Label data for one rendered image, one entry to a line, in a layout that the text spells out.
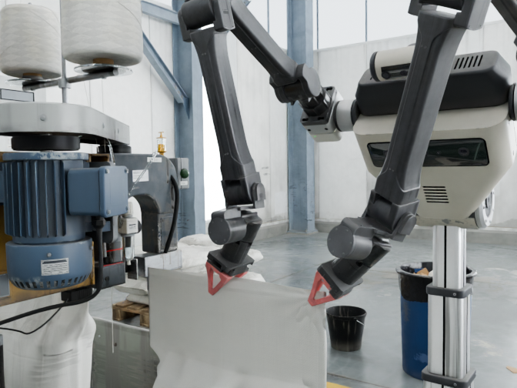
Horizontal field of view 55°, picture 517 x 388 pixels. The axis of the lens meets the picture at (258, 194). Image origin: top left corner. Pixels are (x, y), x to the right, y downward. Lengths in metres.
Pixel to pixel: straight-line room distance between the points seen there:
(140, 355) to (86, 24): 1.19
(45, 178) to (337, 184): 9.01
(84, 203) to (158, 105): 6.24
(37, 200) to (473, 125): 0.95
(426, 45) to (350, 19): 9.27
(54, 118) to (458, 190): 0.98
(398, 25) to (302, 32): 1.81
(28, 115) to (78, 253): 0.26
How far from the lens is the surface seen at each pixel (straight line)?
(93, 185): 0.93
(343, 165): 9.74
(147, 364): 1.88
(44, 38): 1.31
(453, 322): 1.55
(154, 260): 1.39
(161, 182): 1.39
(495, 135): 1.27
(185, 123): 7.32
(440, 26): 0.81
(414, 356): 3.33
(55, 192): 0.95
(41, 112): 0.94
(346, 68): 9.88
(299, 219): 9.94
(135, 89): 6.88
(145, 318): 4.33
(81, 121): 0.96
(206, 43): 1.05
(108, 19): 1.08
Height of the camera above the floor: 1.30
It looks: 3 degrees down
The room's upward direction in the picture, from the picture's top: 1 degrees counter-clockwise
